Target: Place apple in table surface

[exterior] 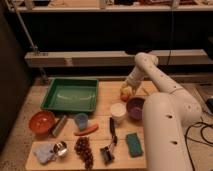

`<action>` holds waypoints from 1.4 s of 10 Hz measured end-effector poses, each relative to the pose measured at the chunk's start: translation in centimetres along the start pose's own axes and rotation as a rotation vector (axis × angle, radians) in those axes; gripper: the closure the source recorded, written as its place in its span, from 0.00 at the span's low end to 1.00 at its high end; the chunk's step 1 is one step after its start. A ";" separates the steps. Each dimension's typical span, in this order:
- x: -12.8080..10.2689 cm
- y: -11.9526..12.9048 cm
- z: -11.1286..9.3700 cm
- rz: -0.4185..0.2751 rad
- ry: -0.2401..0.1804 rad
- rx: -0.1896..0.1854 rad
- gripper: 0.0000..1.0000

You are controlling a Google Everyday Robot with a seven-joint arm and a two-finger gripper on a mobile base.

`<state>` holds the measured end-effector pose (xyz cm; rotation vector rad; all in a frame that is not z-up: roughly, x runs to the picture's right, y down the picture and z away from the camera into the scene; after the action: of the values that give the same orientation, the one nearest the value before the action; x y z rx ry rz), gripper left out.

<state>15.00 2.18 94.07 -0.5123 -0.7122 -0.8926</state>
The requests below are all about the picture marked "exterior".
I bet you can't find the orange carrot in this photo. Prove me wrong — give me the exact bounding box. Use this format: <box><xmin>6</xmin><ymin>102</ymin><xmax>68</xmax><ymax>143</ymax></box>
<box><xmin>74</xmin><ymin>124</ymin><xmax>99</xmax><ymax>136</ymax></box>

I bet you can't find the yellow red apple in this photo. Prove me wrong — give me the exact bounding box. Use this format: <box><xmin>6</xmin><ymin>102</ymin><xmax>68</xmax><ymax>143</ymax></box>
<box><xmin>120</xmin><ymin>92</ymin><xmax>130</xmax><ymax>102</ymax></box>

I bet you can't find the white round container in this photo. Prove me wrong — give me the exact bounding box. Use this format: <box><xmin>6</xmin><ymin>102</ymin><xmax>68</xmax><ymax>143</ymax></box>
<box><xmin>110</xmin><ymin>103</ymin><xmax>126</xmax><ymax>122</ymax></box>

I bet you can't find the black cable on floor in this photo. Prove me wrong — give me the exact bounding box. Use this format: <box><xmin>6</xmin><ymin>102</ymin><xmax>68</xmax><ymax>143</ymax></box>
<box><xmin>165</xmin><ymin>6</ymin><xmax>213</xmax><ymax>171</ymax></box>

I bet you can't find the bunch of dark grapes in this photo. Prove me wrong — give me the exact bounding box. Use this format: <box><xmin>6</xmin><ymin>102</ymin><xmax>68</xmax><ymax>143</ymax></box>
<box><xmin>74</xmin><ymin>137</ymin><xmax>94</xmax><ymax>170</ymax></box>

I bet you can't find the blue plastic cup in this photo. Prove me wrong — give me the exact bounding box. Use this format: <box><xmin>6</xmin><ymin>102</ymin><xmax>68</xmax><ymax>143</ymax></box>
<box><xmin>74</xmin><ymin>113</ymin><xmax>88</xmax><ymax>130</ymax></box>

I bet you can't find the metal shelf rack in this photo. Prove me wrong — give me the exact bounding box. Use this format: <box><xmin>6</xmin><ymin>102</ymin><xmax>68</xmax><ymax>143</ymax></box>
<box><xmin>3</xmin><ymin>0</ymin><xmax>213</xmax><ymax>76</ymax></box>

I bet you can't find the green sponge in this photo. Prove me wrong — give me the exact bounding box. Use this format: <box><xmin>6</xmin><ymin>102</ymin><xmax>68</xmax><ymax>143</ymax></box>
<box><xmin>126</xmin><ymin>133</ymin><xmax>143</xmax><ymax>157</ymax></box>

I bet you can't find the metal measuring cup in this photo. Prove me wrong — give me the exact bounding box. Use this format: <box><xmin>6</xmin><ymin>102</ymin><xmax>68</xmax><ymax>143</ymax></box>
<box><xmin>53</xmin><ymin>141</ymin><xmax>68</xmax><ymax>157</ymax></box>

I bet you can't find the black object on shelf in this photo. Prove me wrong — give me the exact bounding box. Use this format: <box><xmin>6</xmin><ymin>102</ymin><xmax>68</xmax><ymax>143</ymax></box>
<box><xmin>125</xmin><ymin>44</ymin><xmax>152</xmax><ymax>55</ymax></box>

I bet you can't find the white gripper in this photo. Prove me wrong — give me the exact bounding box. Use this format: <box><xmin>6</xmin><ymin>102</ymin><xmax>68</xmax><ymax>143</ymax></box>
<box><xmin>120</xmin><ymin>66</ymin><xmax>145</xmax><ymax>98</ymax></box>

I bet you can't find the black handled brush tool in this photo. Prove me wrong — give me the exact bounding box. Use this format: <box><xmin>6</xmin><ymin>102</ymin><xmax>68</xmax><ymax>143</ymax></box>
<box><xmin>100</xmin><ymin>118</ymin><xmax>118</xmax><ymax>165</ymax></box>

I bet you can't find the green plastic tray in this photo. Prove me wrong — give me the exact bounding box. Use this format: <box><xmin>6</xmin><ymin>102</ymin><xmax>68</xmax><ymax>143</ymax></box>
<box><xmin>41</xmin><ymin>78</ymin><xmax>99</xmax><ymax>114</ymax></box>

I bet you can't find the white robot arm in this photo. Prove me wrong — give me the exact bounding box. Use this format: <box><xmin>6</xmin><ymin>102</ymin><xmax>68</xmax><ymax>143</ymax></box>
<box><xmin>120</xmin><ymin>52</ymin><xmax>202</xmax><ymax>171</ymax></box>

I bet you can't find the blue grey cloth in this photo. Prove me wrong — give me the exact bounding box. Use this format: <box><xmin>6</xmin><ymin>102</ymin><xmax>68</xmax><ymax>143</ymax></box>
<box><xmin>33</xmin><ymin>144</ymin><xmax>55</xmax><ymax>164</ymax></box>

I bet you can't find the purple bowl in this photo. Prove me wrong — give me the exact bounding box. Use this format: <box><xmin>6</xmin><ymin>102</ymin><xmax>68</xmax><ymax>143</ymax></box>
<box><xmin>126</xmin><ymin>97</ymin><xmax>144</xmax><ymax>120</ymax></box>

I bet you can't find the orange bowl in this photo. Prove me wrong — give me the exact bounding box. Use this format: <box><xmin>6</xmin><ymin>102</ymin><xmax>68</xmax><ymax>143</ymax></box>
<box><xmin>28</xmin><ymin>110</ymin><xmax>55</xmax><ymax>135</ymax></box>

